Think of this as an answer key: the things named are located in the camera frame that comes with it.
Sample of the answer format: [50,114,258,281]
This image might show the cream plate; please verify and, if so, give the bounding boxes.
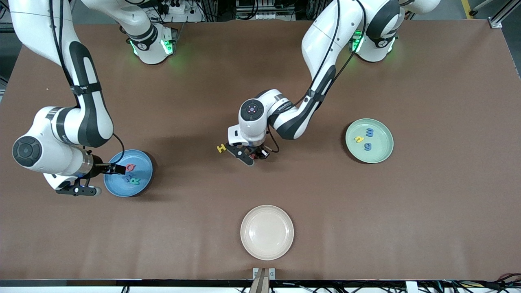
[240,205,294,261]

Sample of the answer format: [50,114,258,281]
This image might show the black floor cable bundle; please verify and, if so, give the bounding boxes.
[419,273,521,293]

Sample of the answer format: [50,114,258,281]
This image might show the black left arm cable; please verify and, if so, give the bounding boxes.
[267,0,367,153]

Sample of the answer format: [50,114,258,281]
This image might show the grey aluminium frame post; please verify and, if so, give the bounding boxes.
[488,0,521,29]
[0,0,41,34]

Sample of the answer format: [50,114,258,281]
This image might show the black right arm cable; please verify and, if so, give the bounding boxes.
[49,0,125,165]

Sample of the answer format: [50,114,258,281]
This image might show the metal table edge bracket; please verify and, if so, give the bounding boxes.
[252,267,276,293]

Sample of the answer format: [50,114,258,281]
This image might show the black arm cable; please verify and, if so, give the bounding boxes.
[267,0,367,153]
[49,0,125,165]

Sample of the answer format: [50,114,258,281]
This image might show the blue plate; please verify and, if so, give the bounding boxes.
[103,149,154,198]

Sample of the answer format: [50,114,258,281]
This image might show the dark equipment rack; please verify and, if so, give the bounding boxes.
[234,0,300,21]

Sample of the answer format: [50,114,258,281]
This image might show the green plate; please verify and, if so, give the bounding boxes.
[345,118,394,164]

